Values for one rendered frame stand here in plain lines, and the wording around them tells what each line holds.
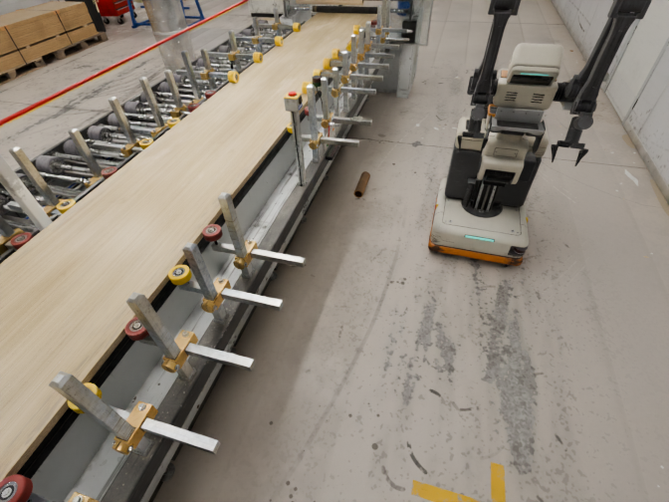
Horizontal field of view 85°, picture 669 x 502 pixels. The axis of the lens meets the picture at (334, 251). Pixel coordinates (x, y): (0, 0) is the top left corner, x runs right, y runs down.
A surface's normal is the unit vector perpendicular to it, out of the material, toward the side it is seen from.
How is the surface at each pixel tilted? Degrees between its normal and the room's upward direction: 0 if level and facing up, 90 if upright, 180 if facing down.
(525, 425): 0
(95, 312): 0
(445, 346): 0
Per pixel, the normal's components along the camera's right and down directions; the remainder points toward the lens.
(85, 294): -0.04, -0.71
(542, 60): -0.22, -0.06
